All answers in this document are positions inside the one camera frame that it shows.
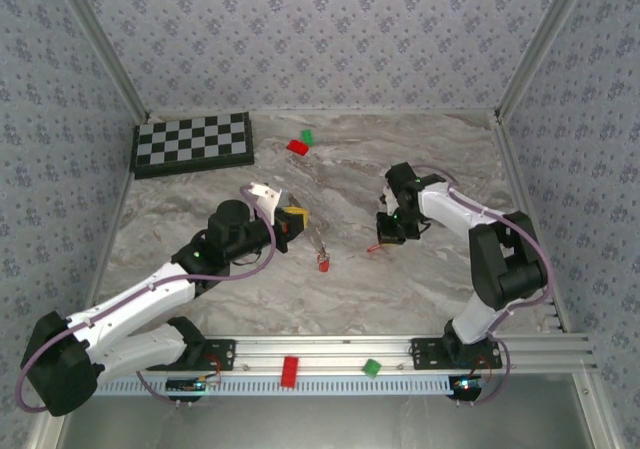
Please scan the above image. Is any black grey checkerboard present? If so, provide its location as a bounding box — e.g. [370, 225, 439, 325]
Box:
[128, 111, 255, 180]

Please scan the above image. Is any long red toy brick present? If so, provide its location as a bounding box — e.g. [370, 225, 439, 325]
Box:
[279, 355, 300, 389]

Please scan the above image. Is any right circuit board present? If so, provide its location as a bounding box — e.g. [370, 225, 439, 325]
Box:
[449, 374, 489, 399]

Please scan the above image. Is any circuit board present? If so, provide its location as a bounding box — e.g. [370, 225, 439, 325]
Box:
[449, 374, 489, 399]
[166, 377, 207, 395]

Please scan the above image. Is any left circuit board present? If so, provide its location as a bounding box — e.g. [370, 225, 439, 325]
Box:
[166, 377, 207, 395]

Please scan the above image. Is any grey metal panel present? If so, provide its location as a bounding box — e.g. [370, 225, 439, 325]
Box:
[54, 376, 596, 449]

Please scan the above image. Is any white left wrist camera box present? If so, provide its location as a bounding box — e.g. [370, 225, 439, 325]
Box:
[248, 182, 297, 225]

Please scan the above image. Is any aluminium side rail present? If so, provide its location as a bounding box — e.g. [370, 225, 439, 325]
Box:
[84, 113, 151, 320]
[492, 111, 571, 333]

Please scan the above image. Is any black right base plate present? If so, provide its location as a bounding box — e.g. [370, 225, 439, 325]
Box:
[410, 337, 503, 370]

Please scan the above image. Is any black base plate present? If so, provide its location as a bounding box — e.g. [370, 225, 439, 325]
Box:
[145, 338, 237, 372]
[410, 337, 503, 370]

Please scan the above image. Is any aluminium front rail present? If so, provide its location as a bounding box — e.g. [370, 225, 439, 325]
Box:
[49, 333, 599, 375]

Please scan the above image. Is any red wire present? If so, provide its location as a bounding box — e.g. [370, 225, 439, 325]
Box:
[472, 356, 496, 385]
[202, 352, 223, 386]

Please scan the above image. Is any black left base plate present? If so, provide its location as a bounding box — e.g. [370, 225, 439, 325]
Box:
[145, 338, 237, 372]

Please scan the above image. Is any blue slotted cable duct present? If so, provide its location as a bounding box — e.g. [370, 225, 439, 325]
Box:
[92, 373, 454, 396]

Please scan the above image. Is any aluminium frame post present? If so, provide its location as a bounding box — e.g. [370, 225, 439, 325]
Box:
[52, 0, 151, 123]
[494, 0, 596, 120]

